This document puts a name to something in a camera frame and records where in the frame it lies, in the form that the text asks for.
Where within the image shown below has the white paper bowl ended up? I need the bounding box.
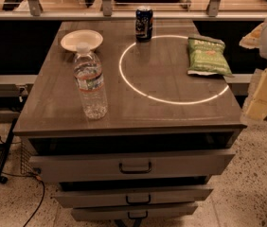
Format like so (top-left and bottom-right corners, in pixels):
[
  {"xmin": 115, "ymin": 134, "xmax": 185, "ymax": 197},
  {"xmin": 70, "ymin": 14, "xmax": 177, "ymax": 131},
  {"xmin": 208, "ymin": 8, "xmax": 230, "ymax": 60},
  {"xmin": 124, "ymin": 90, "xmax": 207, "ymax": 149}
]
[{"xmin": 61, "ymin": 29, "xmax": 103, "ymax": 52}]

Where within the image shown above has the grey drawer cabinet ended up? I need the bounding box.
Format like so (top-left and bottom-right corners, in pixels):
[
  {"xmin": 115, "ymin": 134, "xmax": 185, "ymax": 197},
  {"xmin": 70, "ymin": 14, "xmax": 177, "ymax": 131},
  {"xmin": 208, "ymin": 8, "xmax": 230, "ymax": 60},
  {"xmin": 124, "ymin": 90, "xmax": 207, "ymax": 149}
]
[{"xmin": 12, "ymin": 19, "xmax": 248, "ymax": 223}]

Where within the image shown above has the drawer with handle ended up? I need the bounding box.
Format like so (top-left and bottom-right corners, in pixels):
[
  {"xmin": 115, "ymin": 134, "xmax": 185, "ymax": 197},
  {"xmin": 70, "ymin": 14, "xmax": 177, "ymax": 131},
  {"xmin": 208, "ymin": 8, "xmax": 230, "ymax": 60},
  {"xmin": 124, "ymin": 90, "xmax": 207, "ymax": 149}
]
[
  {"xmin": 71, "ymin": 202, "xmax": 198, "ymax": 221},
  {"xmin": 55, "ymin": 185, "xmax": 213, "ymax": 208},
  {"xmin": 29, "ymin": 149, "xmax": 234, "ymax": 183}
]

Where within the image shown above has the blue soda can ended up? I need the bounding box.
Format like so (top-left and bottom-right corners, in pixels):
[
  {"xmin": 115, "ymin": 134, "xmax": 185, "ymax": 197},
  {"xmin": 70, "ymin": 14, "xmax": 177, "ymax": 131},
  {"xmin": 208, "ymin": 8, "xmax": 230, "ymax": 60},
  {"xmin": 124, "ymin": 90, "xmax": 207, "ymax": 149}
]
[{"xmin": 135, "ymin": 6, "xmax": 153, "ymax": 42}]

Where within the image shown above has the middle drawer with handle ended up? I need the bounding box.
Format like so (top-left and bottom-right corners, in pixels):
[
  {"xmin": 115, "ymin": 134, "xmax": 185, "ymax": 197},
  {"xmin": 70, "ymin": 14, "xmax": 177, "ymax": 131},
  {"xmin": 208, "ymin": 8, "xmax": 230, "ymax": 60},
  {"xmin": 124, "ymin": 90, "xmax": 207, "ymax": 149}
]
[{"xmin": 55, "ymin": 185, "xmax": 213, "ymax": 208}]

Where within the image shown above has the metal shelf rail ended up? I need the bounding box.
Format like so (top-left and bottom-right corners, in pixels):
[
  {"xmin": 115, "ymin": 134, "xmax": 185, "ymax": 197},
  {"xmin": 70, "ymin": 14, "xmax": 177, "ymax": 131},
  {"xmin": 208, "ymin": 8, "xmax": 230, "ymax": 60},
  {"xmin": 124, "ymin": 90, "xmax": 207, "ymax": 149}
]
[{"xmin": 0, "ymin": 0, "xmax": 267, "ymax": 20}]

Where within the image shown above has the top drawer with handle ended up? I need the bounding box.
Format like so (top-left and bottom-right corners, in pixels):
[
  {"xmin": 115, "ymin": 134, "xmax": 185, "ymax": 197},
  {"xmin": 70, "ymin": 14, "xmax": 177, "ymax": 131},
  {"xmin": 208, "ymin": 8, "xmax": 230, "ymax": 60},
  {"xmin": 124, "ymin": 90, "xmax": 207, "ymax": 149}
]
[{"xmin": 29, "ymin": 149, "xmax": 234, "ymax": 183}]

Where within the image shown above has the bottom drawer with handle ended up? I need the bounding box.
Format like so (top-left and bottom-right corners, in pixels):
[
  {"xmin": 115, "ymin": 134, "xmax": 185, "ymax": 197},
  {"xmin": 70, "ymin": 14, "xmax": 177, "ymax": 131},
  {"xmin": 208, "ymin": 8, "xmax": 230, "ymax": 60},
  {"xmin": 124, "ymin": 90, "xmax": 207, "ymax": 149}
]
[{"xmin": 71, "ymin": 202, "xmax": 198, "ymax": 221}]

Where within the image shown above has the green chip bag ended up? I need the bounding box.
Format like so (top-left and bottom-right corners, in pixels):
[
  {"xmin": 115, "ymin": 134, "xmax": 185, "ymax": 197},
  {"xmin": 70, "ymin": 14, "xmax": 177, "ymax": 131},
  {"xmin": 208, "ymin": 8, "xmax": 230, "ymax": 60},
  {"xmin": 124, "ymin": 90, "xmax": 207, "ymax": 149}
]
[{"xmin": 187, "ymin": 35, "xmax": 232, "ymax": 77}]

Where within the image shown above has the black cable on floor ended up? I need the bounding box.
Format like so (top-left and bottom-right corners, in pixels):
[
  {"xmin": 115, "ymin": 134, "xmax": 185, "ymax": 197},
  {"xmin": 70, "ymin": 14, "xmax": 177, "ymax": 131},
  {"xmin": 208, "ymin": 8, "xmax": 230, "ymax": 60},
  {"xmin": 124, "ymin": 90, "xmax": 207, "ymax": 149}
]
[{"xmin": 0, "ymin": 120, "xmax": 46, "ymax": 227}]

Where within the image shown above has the clear plastic water bottle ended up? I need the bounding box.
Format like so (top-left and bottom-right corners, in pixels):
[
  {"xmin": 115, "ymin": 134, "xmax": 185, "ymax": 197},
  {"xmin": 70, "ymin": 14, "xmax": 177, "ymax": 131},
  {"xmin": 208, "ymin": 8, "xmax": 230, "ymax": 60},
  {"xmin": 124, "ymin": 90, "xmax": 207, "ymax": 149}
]
[{"xmin": 73, "ymin": 43, "xmax": 108, "ymax": 120}]

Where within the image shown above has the black bar leaning on floor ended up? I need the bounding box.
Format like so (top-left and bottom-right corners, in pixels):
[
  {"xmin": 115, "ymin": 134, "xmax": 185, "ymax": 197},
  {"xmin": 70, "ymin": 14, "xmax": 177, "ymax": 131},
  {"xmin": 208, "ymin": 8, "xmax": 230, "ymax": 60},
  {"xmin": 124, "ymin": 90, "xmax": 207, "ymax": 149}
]
[{"xmin": 0, "ymin": 119, "xmax": 17, "ymax": 183}]

